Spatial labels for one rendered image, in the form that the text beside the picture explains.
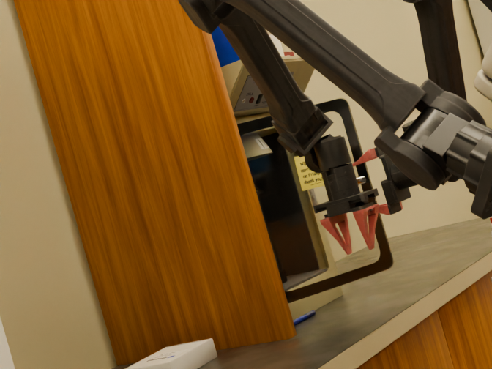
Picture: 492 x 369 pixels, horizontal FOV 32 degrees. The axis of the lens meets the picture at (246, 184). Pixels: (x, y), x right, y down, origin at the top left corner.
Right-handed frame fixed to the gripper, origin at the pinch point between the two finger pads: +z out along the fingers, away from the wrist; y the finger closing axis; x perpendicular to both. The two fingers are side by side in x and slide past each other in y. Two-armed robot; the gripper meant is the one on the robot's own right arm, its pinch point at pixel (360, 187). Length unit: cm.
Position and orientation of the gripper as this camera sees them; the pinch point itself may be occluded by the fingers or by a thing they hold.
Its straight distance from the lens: 183.2
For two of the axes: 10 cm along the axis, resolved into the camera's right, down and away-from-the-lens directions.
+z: -7.7, 2.5, 5.8
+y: -3.0, -9.6, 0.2
